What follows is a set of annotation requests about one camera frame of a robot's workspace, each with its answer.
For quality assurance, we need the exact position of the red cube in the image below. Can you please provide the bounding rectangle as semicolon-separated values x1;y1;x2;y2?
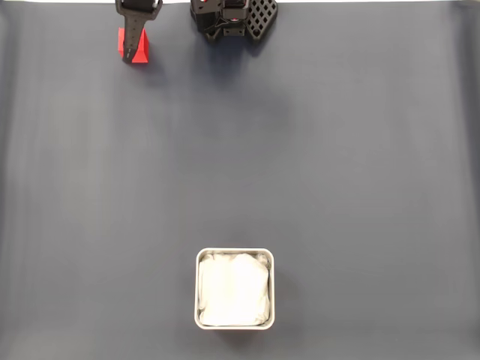
117;26;150;65

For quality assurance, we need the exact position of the beige square box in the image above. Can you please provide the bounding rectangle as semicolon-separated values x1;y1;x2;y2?
193;247;275;332

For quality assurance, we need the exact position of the white tissue paper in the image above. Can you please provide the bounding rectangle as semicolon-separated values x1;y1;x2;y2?
198;253;272;327

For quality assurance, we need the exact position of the dark blue-grey table mat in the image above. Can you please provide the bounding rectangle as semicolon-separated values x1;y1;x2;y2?
0;1;480;360

